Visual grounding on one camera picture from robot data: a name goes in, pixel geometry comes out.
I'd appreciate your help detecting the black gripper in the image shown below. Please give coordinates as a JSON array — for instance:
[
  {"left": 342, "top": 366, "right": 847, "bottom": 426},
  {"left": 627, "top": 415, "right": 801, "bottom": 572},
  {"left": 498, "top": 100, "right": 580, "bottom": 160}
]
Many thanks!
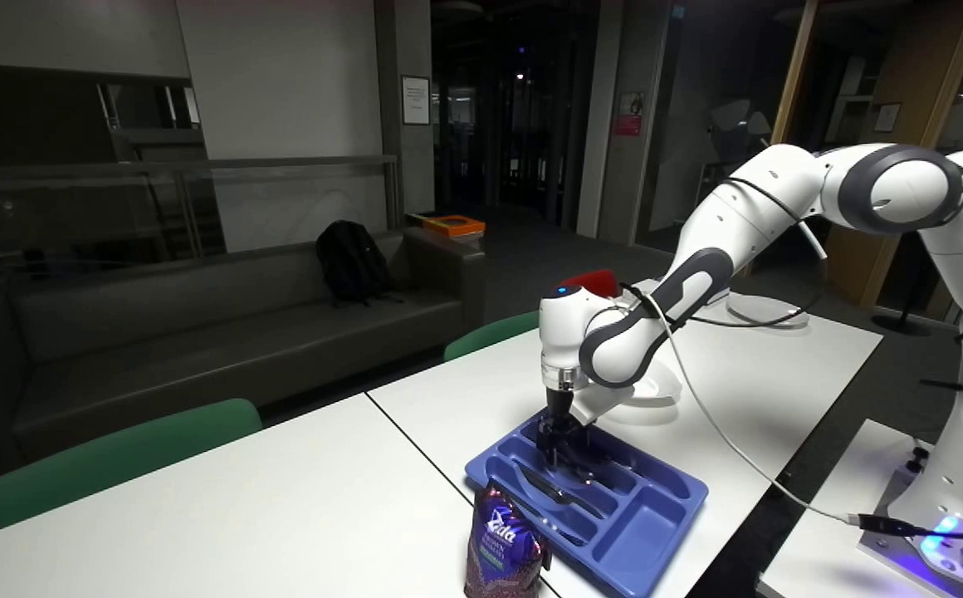
[{"left": 540, "top": 389, "right": 590, "bottom": 446}]

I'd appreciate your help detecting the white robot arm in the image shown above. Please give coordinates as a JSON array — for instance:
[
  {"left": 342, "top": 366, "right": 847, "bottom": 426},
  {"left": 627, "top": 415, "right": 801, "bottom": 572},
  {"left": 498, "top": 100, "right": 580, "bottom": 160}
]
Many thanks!
[{"left": 539, "top": 144, "right": 963, "bottom": 537}]

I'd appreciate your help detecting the blue plastic cutlery tray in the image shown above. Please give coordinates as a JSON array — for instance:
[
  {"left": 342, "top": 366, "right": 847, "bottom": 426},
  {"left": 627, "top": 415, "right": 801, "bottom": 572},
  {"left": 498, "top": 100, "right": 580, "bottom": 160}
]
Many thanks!
[{"left": 464, "top": 413, "right": 709, "bottom": 598}]

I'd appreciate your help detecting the green chair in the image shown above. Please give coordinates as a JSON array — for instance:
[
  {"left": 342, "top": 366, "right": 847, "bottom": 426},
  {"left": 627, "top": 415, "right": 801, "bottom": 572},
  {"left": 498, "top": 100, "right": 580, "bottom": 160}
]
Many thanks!
[
  {"left": 442, "top": 311, "right": 539, "bottom": 361},
  {"left": 0, "top": 398, "right": 264, "bottom": 529}
]

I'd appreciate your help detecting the purple snack bag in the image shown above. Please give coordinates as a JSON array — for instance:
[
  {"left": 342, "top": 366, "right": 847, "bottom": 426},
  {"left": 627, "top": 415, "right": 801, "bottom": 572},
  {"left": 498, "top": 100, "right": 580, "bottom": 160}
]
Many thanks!
[{"left": 464, "top": 484, "right": 551, "bottom": 598}]

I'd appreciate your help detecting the red chair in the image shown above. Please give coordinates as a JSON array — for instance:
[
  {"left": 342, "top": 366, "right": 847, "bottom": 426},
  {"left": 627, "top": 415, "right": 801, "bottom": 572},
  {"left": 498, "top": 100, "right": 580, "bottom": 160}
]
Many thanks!
[{"left": 565, "top": 268, "right": 620, "bottom": 299}]

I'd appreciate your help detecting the orange box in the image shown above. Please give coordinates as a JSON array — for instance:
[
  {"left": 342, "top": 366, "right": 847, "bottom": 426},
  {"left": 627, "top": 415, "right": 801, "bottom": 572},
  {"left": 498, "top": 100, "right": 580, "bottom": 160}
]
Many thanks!
[{"left": 413, "top": 212, "right": 485, "bottom": 241}]

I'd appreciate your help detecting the black backpack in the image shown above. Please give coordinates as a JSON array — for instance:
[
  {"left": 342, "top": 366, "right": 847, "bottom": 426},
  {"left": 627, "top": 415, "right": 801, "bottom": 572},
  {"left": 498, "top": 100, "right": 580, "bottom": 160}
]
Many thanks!
[{"left": 315, "top": 218, "right": 392, "bottom": 301}]

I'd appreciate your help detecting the robot control base box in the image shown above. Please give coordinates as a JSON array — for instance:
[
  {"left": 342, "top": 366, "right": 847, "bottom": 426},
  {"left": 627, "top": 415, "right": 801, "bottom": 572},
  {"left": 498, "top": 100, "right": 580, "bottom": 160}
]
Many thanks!
[{"left": 857, "top": 446, "right": 963, "bottom": 598}]

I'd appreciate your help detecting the dark grey sofa bench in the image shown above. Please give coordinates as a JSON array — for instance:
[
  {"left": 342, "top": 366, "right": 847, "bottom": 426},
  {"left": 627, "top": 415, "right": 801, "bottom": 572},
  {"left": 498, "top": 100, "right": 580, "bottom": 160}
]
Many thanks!
[{"left": 9, "top": 230, "right": 485, "bottom": 456}]

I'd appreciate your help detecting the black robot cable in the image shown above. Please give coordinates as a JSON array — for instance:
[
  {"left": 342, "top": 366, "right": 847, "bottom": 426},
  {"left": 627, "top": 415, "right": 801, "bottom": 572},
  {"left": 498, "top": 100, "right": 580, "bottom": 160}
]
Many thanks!
[{"left": 623, "top": 279, "right": 963, "bottom": 543}]

